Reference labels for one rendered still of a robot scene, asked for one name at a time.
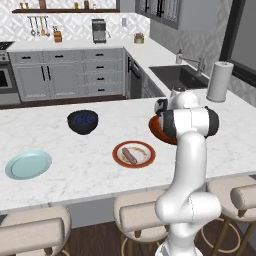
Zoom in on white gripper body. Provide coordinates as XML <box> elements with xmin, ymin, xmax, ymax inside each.
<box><xmin>153</xmin><ymin>98</ymin><xmax>169</xmax><ymax>118</ymax></box>

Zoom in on red-brown plate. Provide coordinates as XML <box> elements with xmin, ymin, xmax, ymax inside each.
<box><xmin>148</xmin><ymin>114</ymin><xmax>179</xmax><ymax>146</ymax></box>

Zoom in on red-rimmed white plate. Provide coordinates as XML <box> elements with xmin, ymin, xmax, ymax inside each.
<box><xmin>111</xmin><ymin>140</ymin><xmax>157</xmax><ymax>170</ymax></box>

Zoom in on brown sausage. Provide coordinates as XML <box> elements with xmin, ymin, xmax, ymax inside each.
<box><xmin>121</xmin><ymin>147</ymin><xmax>139</xmax><ymax>165</ymax></box>

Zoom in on dark blue bowl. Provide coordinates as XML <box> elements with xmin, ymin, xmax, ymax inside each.
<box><xmin>66</xmin><ymin>109</ymin><xmax>100</xmax><ymax>136</ymax></box>

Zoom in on light blue plate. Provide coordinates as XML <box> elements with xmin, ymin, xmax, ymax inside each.
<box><xmin>4</xmin><ymin>149</ymin><xmax>53</xmax><ymax>181</ymax></box>

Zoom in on dark sink basin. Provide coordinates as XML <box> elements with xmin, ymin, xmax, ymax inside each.
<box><xmin>148</xmin><ymin>64</ymin><xmax>211</xmax><ymax>91</ymax></box>

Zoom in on black dishwasher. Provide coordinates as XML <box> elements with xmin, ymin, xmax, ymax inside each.
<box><xmin>126</xmin><ymin>54</ymin><xmax>145</xmax><ymax>100</ymax></box>

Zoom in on grey soap dispenser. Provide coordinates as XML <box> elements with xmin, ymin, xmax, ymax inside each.
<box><xmin>175</xmin><ymin>48</ymin><xmax>185</xmax><ymax>65</ymax></box>

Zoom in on grey tap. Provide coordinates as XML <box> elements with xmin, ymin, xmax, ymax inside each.
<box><xmin>185</xmin><ymin>56</ymin><xmax>207</xmax><ymax>77</ymax></box>

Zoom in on white paper towel roll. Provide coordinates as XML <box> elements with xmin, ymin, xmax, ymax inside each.
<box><xmin>205</xmin><ymin>60</ymin><xmax>235</xmax><ymax>104</ymax></box>

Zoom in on yellow pot with plant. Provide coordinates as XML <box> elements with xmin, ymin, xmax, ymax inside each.
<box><xmin>133</xmin><ymin>31</ymin><xmax>146</xmax><ymax>45</ymax></box>

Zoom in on grey coffee machine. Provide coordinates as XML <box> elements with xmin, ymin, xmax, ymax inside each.
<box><xmin>91</xmin><ymin>18</ymin><xmax>112</xmax><ymax>45</ymax></box>

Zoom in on grey base cupboard run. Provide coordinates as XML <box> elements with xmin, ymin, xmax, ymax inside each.
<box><xmin>7</xmin><ymin>47</ymin><xmax>126</xmax><ymax>103</ymax></box>

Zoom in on black-framed window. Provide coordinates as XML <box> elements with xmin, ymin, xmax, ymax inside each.
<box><xmin>219</xmin><ymin>0</ymin><xmax>256</xmax><ymax>88</ymax></box>

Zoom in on beige bar stool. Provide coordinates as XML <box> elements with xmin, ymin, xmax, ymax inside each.
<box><xmin>199</xmin><ymin>174</ymin><xmax>256</xmax><ymax>256</ymax></box>
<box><xmin>112</xmin><ymin>189</ymin><xmax>172</xmax><ymax>256</ymax></box>
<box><xmin>0</xmin><ymin>204</ymin><xmax>73</xmax><ymax>256</ymax></box>

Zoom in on wooden knife block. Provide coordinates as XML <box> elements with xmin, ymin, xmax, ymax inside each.
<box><xmin>52</xmin><ymin>25</ymin><xmax>64</xmax><ymax>44</ymax></box>

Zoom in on steel oven with hob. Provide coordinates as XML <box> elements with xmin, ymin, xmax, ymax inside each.
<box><xmin>0</xmin><ymin>41</ymin><xmax>22</xmax><ymax>106</ymax></box>

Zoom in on glass-fronted wall cupboards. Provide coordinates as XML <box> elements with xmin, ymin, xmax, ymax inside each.
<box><xmin>134</xmin><ymin>0</ymin><xmax>183</xmax><ymax>31</ymax></box>

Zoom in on dark wooden wall shelf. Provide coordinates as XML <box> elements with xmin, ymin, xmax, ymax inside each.
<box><xmin>11</xmin><ymin>8</ymin><xmax>121</xmax><ymax>15</ymax></box>

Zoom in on rail with hanging tools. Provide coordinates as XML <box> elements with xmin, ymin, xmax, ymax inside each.
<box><xmin>26</xmin><ymin>15</ymin><xmax>52</xmax><ymax>38</ymax></box>

